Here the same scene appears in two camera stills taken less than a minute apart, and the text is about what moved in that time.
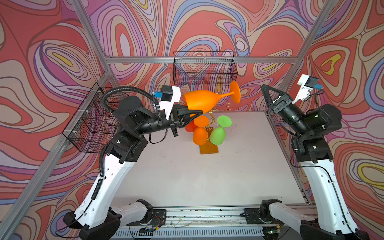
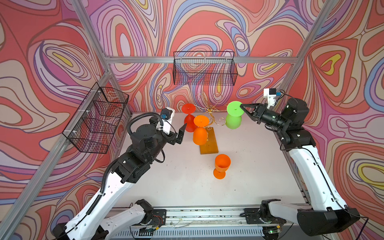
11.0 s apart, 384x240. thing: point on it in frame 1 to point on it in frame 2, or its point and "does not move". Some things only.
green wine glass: x=217 y=135 to x=234 y=112
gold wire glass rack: x=209 y=147 does not move
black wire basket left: x=92 y=126 does not move
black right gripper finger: x=264 y=87 to x=254 y=105
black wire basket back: x=204 y=68 does not move
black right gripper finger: x=266 y=93 to x=253 y=117
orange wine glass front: x=200 y=135 does not move
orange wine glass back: x=204 y=101 to x=222 y=162
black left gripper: x=186 y=115 to x=172 y=139
